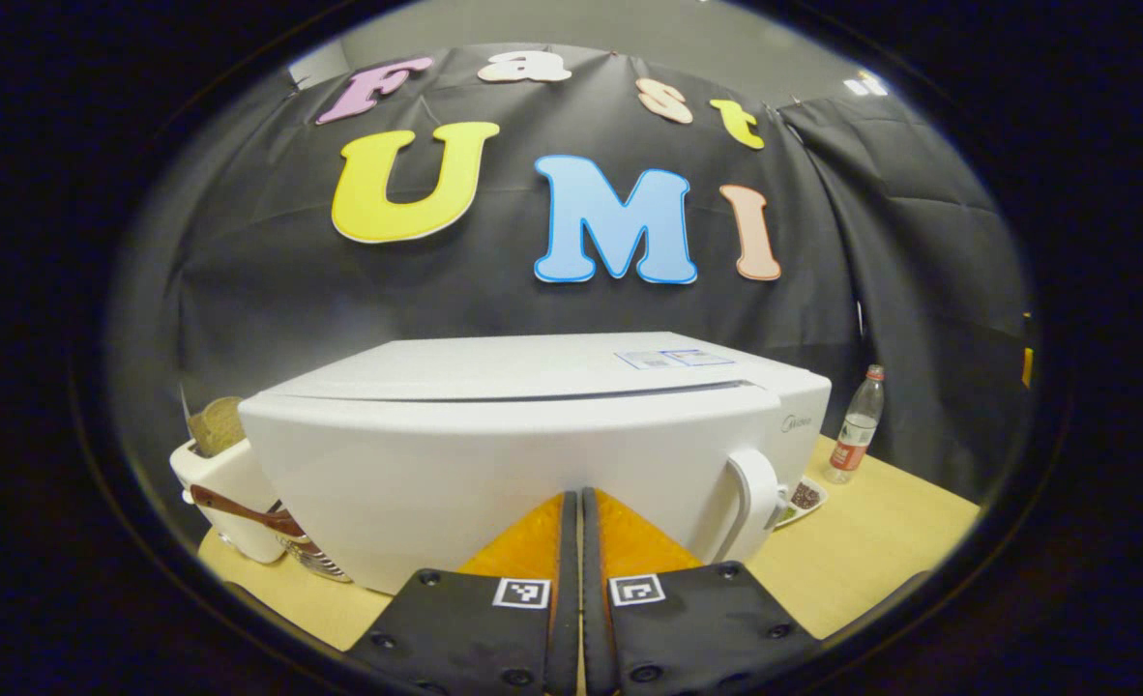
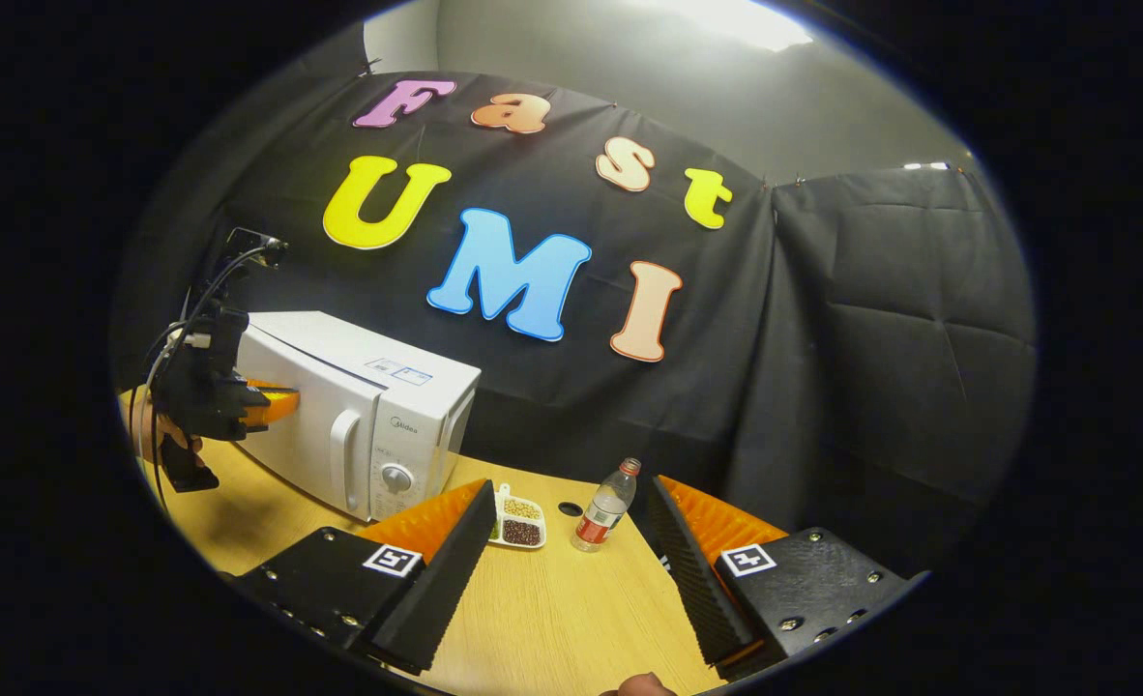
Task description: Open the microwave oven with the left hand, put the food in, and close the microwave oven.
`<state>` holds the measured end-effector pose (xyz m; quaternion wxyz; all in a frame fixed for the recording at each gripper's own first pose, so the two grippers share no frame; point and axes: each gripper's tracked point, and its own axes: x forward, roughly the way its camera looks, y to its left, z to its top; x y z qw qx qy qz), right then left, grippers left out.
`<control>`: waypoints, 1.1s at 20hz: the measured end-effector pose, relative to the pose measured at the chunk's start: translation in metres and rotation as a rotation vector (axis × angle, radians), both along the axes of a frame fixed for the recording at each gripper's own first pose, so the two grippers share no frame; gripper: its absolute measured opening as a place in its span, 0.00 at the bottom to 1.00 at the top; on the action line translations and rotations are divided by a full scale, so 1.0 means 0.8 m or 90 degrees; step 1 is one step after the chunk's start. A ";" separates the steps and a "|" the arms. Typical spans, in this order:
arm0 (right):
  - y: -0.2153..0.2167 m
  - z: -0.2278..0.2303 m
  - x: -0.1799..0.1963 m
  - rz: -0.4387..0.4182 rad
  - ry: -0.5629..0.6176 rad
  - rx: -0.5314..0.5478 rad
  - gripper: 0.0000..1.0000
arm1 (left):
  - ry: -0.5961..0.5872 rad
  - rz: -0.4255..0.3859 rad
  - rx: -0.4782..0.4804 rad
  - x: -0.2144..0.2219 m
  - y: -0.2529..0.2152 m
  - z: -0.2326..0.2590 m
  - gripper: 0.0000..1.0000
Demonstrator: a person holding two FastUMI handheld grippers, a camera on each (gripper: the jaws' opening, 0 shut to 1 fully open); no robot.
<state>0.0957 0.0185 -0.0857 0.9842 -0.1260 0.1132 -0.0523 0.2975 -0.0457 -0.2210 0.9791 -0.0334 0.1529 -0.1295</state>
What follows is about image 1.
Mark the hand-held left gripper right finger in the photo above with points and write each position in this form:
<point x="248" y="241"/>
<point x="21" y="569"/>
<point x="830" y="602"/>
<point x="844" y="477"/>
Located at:
<point x="596" y="619"/>

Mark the clear bottle with red label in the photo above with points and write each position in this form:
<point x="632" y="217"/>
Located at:
<point x="857" y="435"/>

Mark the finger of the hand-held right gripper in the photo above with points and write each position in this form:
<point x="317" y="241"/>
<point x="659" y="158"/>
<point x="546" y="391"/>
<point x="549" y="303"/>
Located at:
<point x="1027" y="353"/>

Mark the white divided dish of beans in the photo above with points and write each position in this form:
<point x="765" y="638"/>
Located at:
<point x="808" y="498"/>

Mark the black backdrop cloth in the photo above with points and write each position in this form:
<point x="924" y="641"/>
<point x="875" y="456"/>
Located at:
<point x="871" y="242"/>

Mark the white microwave oven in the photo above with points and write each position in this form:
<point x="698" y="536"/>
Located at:
<point x="436" y="464"/>

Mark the white toaster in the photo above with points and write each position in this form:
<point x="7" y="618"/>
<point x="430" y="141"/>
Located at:
<point x="223" y="493"/>

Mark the brown bread slice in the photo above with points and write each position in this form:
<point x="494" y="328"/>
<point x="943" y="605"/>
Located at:
<point x="216" y="425"/>

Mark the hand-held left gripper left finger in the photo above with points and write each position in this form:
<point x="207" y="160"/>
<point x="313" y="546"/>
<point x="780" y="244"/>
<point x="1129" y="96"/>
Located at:
<point x="564" y="619"/>

